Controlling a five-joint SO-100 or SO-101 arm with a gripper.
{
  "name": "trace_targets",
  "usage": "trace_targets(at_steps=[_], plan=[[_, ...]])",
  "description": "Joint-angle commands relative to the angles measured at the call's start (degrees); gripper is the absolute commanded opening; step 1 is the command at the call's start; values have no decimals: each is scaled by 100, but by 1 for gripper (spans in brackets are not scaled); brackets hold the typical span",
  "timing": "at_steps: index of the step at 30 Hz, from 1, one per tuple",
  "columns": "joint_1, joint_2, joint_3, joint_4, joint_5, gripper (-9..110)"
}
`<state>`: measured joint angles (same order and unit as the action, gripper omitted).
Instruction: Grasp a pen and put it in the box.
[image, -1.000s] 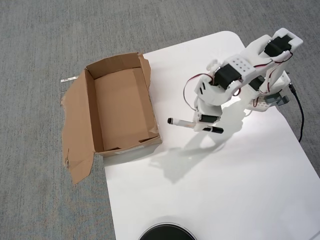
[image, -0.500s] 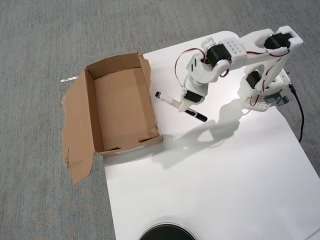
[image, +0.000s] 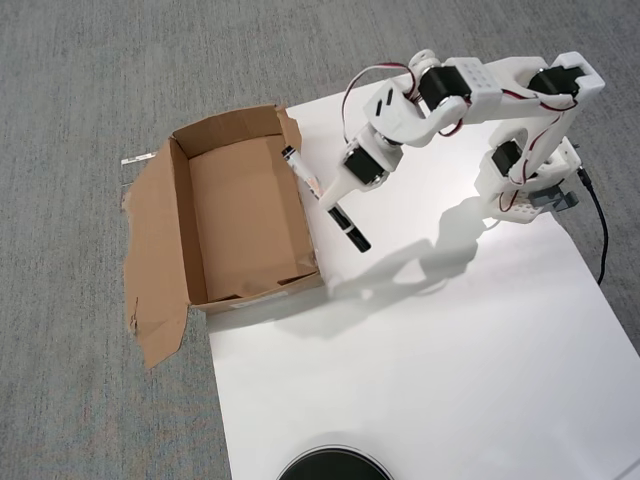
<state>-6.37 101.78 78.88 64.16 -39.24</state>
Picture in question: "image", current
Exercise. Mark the open brown cardboard box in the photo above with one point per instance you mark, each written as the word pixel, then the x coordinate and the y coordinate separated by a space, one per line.
pixel 235 210

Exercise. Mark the white paper strip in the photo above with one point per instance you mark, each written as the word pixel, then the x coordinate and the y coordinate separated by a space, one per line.
pixel 137 159

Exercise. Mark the grey table clamp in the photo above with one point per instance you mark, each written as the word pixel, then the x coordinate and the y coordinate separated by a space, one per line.
pixel 552 199

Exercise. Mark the white marker pen black cap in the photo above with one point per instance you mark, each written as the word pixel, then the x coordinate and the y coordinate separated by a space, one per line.
pixel 350 231

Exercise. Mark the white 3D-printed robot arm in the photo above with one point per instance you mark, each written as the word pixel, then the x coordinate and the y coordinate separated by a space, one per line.
pixel 485 82

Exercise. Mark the black round disc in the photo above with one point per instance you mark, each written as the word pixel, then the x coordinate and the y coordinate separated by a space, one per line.
pixel 332 465

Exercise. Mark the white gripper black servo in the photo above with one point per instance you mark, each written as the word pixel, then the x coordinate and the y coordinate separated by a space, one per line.
pixel 364 172

